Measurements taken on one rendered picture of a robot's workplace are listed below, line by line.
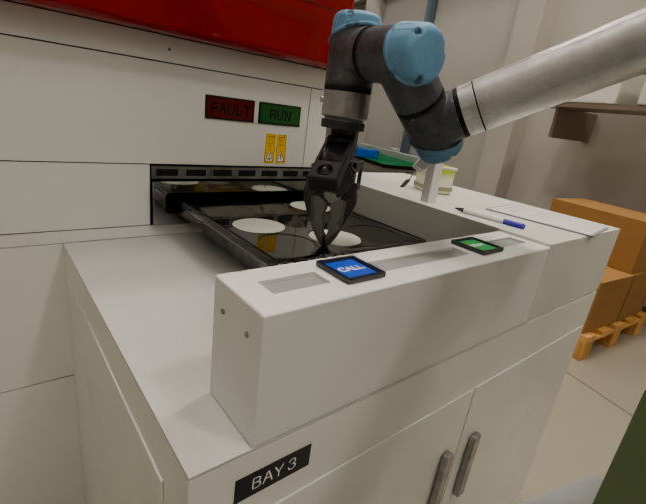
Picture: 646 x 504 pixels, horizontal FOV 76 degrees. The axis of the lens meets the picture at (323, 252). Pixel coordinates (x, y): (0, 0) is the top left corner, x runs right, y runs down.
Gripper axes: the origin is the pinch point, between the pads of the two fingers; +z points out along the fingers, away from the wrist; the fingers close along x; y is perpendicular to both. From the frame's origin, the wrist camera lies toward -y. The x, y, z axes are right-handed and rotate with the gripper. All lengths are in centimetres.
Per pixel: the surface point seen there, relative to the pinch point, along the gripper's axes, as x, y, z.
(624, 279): -128, 189, 47
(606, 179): -143, 309, 2
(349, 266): -9.2, -23.4, -5.2
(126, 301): 23.7, -20.2, 9.3
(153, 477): 5.1, -38.4, 16.8
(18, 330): 54, -14, 26
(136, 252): 35.9, -3.3, 9.3
